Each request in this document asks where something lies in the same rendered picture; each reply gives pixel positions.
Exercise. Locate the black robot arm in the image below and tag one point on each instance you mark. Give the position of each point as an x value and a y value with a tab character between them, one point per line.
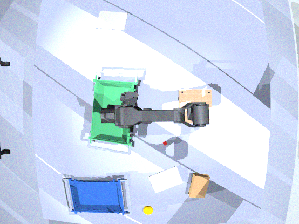
129	114

